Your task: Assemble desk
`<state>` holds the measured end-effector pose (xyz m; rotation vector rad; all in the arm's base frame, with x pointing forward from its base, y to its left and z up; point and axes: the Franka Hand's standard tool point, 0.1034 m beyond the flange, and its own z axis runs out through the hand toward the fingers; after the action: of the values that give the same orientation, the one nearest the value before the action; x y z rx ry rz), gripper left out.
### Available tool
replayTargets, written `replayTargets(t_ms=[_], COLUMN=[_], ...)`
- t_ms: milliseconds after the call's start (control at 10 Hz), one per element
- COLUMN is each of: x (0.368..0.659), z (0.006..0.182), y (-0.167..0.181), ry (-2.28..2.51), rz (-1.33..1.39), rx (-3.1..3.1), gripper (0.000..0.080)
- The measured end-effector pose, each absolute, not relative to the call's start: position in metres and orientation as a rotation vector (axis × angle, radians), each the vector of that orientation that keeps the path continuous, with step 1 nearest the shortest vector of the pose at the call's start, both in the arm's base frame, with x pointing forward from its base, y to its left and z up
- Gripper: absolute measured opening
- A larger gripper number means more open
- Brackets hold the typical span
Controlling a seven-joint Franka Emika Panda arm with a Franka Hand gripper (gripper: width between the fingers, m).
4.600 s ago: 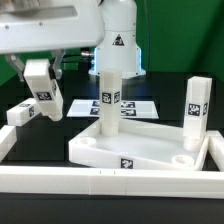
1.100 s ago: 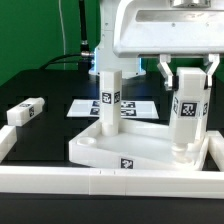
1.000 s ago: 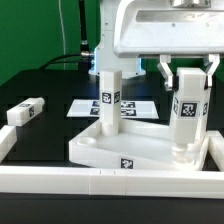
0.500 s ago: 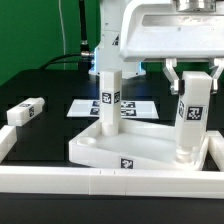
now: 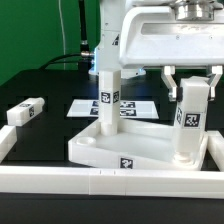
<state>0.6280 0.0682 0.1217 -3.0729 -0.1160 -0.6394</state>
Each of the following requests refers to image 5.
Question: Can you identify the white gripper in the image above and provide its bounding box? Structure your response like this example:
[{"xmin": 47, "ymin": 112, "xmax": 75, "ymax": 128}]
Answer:
[{"xmin": 119, "ymin": 0, "xmax": 224, "ymax": 102}]

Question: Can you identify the white desk top tray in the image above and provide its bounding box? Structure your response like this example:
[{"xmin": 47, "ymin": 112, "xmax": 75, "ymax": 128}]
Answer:
[{"xmin": 68, "ymin": 119, "xmax": 208, "ymax": 171}]

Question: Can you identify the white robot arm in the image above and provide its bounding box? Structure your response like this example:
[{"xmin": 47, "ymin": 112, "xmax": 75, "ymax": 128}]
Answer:
[{"xmin": 90, "ymin": 0, "xmax": 224, "ymax": 101}]

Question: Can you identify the white marker base plate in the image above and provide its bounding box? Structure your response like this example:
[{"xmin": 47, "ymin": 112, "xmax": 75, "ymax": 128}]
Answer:
[{"xmin": 67, "ymin": 99, "xmax": 159, "ymax": 119}]

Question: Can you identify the white right fence wall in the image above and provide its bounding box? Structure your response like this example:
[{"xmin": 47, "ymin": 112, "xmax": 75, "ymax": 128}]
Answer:
[{"xmin": 207, "ymin": 131, "xmax": 224, "ymax": 172}]

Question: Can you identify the white fence wall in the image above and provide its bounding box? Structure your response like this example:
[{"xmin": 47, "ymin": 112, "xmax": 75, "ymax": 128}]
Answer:
[
  {"xmin": 0, "ymin": 125, "xmax": 17, "ymax": 163},
  {"xmin": 0, "ymin": 166, "xmax": 224, "ymax": 199},
  {"xmin": 207, "ymin": 131, "xmax": 224, "ymax": 172}
]

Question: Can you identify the black cable with connector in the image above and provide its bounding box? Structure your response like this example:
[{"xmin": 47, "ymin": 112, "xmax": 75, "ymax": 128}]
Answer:
[{"xmin": 39, "ymin": 50, "xmax": 96, "ymax": 71}]

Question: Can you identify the black vertical cable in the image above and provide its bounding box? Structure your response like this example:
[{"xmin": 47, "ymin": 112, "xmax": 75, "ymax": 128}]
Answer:
[{"xmin": 78, "ymin": 0, "xmax": 90, "ymax": 53}]

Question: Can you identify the white thin cable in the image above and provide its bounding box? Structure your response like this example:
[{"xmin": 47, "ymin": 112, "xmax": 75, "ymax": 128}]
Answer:
[{"xmin": 58, "ymin": 0, "xmax": 67, "ymax": 71}]

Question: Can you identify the white left fence wall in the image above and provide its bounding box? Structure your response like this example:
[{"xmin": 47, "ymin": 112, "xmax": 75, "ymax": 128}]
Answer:
[{"xmin": 0, "ymin": 125, "xmax": 17, "ymax": 163}]

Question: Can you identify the white front fence wall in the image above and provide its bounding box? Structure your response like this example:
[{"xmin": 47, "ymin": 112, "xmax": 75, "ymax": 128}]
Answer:
[{"xmin": 0, "ymin": 166, "xmax": 224, "ymax": 199}]

